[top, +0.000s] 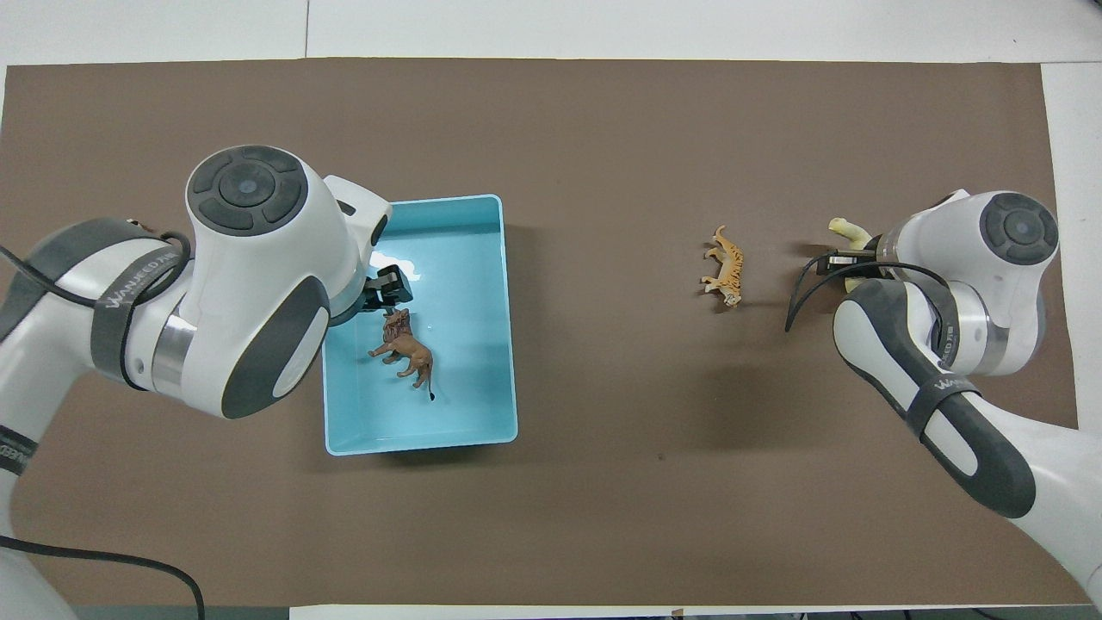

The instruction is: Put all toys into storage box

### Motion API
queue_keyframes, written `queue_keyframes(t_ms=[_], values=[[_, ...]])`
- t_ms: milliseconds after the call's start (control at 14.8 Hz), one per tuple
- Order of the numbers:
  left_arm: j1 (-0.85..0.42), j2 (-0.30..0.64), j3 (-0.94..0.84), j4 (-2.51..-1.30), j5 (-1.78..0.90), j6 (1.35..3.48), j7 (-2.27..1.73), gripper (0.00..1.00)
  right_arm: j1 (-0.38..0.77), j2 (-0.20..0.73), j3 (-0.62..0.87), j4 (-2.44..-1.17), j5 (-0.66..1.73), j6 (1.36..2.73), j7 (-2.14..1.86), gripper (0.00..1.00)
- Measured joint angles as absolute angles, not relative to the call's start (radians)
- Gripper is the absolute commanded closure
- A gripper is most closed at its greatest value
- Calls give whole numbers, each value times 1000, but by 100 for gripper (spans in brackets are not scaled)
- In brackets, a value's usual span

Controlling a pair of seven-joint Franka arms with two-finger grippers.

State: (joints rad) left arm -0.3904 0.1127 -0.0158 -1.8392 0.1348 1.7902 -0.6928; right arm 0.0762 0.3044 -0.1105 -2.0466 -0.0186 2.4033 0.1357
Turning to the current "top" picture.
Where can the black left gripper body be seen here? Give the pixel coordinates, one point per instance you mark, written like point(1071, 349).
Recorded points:
point(375, 293)

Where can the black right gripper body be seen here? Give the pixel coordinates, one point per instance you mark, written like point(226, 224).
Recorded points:
point(857, 263)

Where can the cream horse toy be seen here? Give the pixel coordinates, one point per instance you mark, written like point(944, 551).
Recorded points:
point(848, 231)

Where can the brown lion toy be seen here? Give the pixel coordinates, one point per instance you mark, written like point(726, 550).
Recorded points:
point(405, 344)

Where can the orange striped tiger toy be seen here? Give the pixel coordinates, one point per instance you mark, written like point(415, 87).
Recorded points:
point(730, 263)

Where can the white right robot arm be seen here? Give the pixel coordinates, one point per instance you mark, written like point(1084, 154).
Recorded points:
point(990, 258)

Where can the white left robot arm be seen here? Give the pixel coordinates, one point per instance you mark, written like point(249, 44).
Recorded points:
point(250, 258)

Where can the light blue storage box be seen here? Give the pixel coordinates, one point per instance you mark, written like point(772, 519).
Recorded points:
point(465, 258)

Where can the brown table mat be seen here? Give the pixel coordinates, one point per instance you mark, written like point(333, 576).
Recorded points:
point(603, 129)

